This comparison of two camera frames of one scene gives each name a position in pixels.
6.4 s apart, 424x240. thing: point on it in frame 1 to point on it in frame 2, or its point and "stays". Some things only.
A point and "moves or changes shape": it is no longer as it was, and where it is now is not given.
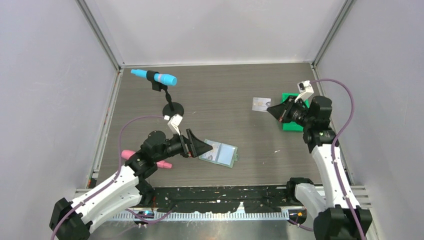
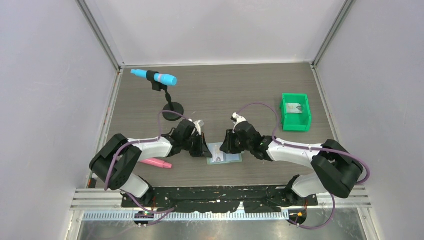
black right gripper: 281,112 to 228,147
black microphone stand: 169,109 stays
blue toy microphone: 160,78 stays
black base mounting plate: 222,199 stays
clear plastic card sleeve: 221,153 moves or changes shape
